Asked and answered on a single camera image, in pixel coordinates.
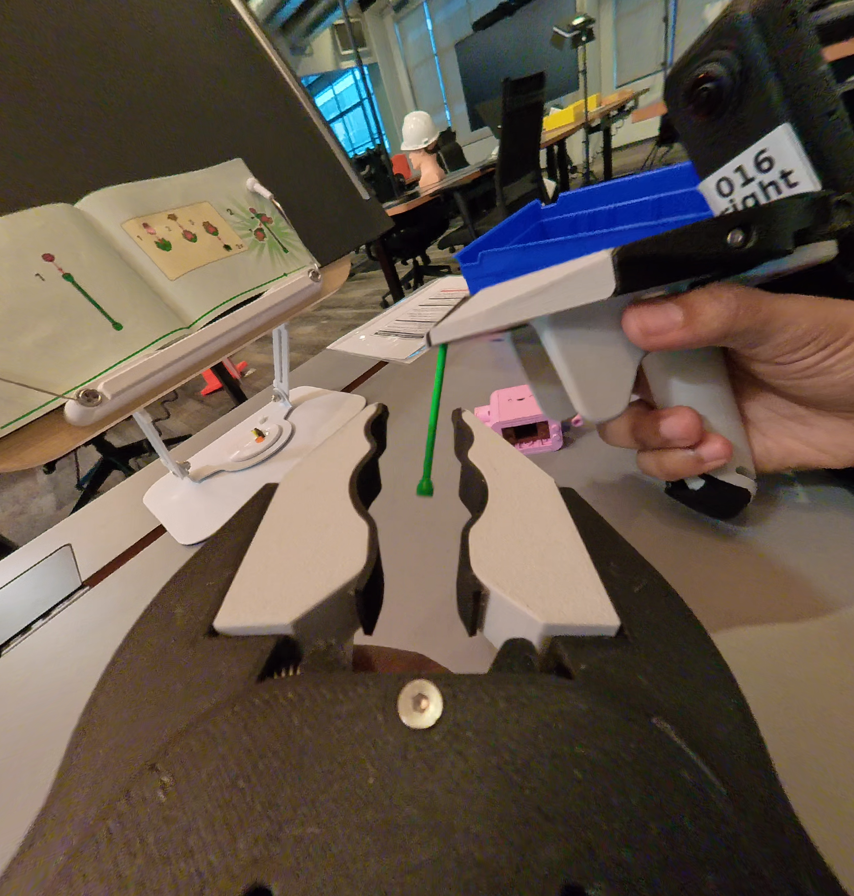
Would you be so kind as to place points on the white book stand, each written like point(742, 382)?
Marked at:
point(210, 504)

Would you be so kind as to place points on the orange plastic object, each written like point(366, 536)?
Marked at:
point(220, 381)

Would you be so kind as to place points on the black high-back office chair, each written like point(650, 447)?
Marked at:
point(521, 140)

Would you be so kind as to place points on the tripod light stand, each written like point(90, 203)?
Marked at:
point(574, 31)

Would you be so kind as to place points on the green toy flower stem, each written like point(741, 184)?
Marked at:
point(433, 420)

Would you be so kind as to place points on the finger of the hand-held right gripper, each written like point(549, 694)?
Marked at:
point(539, 378)
point(539, 294)

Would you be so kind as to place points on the laminated label sheet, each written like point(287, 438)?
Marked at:
point(413, 318)

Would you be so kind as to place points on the mannequin head with white helmet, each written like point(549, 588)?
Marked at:
point(418, 133)

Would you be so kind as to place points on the black board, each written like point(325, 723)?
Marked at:
point(119, 91)

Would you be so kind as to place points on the person's right hand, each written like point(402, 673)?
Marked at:
point(798, 378)

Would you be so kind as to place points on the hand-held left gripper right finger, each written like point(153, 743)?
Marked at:
point(532, 553)

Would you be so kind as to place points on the large dark wall monitor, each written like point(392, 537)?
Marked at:
point(511, 63)

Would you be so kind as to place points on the blue storage bin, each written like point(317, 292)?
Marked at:
point(595, 217)

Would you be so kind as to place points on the wooden office desk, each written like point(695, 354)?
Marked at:
point(609, 108)
point(434, 192)

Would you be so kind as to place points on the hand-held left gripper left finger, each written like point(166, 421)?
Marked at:
point(308, 546)

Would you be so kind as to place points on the pink toy block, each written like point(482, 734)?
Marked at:
point(521, 413)

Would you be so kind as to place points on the yellow parts bin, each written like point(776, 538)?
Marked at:
point(570, 112)

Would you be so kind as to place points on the open instruction booklet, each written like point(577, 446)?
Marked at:
point(21, 364)

